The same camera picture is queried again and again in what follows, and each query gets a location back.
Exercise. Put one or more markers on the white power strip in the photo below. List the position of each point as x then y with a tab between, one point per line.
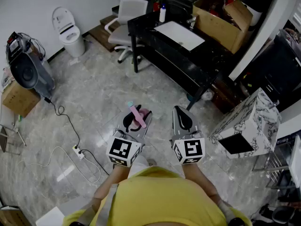
78	151

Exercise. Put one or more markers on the white flat box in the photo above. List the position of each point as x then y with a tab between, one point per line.
50	216

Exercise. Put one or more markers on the black cabinet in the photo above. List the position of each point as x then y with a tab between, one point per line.
277	74

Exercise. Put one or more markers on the white bottle with blue cap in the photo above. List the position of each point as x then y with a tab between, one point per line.
162	14

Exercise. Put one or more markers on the red fire extinguisher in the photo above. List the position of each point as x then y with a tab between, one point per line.
156	6

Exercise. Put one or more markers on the brown wooden steps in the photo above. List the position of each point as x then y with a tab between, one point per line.
101	33

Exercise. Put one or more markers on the chrome faucet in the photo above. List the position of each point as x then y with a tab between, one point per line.
192	21

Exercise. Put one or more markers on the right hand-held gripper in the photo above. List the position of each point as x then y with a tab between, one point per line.
188	147

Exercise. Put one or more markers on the white office chair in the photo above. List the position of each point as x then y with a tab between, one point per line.
127	29

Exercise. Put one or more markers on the large open cardboard box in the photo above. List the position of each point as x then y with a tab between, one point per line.
218	29

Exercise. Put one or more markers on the person's right forearm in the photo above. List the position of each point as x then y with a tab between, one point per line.
202	180

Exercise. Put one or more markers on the white toilet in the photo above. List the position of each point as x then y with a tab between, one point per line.
70	39

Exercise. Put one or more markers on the white marble cabinet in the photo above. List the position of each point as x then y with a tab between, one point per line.
249	126

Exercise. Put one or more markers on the black marble vanity table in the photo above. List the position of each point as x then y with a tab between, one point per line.
169	53

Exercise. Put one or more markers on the person's left forearm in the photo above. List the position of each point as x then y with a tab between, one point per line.
113	182

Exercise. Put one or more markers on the small closed cardboard box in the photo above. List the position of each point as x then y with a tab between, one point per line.
20	99

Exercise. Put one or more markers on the person's yellow shirt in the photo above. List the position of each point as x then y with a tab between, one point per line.
164	196

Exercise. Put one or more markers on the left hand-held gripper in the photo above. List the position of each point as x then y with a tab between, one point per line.
131	135

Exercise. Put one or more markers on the white leaning board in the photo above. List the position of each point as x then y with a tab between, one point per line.
263	32

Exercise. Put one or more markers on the white sink basin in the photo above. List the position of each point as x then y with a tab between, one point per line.
179	35

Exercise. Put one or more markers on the metal frame stool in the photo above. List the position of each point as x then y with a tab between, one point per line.
9	138

